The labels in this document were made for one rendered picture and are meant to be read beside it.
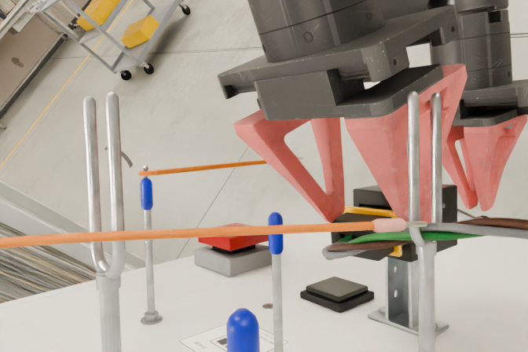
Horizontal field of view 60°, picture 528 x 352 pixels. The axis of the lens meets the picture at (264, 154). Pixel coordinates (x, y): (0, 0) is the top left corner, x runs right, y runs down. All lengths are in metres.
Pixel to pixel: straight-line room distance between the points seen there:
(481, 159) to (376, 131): 0.20
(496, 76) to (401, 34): 0.20
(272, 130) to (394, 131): 0.08
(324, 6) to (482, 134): 0.20
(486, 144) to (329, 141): 0.14
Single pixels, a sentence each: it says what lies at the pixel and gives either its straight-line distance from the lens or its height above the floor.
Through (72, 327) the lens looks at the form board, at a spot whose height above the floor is 1.23.
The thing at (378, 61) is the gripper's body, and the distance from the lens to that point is 0.17.
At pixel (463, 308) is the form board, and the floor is 1.06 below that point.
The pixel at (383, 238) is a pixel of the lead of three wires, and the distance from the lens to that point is 0.19.
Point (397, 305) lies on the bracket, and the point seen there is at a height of 1.11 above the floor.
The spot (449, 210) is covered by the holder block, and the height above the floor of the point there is 1.13.
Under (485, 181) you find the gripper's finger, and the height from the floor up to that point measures 1.08.
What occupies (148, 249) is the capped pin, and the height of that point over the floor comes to 1.22.
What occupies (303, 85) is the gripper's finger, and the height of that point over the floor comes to 1.29.
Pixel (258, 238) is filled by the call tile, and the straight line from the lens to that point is 0.44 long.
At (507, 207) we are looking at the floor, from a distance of 1.64.
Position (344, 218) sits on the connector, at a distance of 0.27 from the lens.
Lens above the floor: 1.39
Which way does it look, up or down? 36 degrees down
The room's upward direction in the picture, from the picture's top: 47 degrees counter-clockwise
